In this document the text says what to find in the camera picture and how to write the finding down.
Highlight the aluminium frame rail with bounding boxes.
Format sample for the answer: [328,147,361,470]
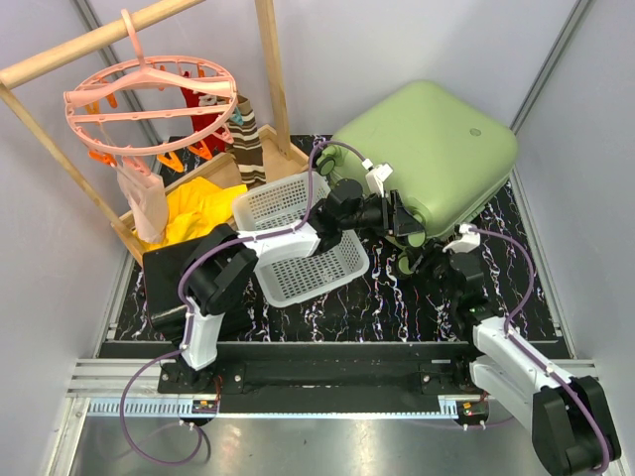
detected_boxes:
[44,356,626,476]

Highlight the red garment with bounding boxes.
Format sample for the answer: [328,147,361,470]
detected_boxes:
[181,88,226,155]

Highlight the wooden clothes rack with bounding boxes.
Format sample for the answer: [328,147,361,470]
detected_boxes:
[1,1,310,261]

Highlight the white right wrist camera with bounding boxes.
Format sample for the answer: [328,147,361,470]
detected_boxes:
[443,223,481,254]

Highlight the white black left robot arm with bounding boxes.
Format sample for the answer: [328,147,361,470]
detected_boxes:
[178,177,425,393]

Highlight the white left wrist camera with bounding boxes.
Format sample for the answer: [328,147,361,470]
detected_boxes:
[362,159,393,197]

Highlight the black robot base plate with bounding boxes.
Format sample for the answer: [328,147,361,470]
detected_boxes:
[95,342,494,418]

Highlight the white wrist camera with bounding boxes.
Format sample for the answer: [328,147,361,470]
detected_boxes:
[443,223,481,254]
[362,159,393,197]

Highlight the yellow shorts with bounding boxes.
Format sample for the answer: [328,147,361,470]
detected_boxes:
[142,177,248,251]

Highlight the black box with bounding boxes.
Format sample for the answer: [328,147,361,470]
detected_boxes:
[141,232,254,343]

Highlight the white plastic mesh basket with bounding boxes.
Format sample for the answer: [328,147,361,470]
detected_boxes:
[232,173,369,307]

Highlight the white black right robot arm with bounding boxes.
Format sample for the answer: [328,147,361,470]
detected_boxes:
[421,247,622,475]

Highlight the brown striped sock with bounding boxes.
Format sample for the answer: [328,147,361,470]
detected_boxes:
[227,95,267,188]

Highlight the orange clothespin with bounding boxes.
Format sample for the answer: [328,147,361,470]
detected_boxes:
[156,151,185,173]

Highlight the pink round clip hanger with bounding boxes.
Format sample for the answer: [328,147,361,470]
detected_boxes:
[63,9,238,165]

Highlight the pale pink garment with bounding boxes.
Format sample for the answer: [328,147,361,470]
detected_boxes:
[116,164,169,244]

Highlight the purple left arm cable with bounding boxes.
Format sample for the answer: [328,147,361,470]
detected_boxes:
[118,140,371,466]

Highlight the teal clothespin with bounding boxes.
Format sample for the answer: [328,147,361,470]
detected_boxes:
[230,109,244,126]

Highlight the green hard-shell suitcase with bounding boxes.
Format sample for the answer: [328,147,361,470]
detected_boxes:
[315,79,519,277]

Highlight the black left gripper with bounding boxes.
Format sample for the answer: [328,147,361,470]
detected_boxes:
[340,191,426,239]

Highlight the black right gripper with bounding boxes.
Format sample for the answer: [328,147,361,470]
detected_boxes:
[402,237,462,306]

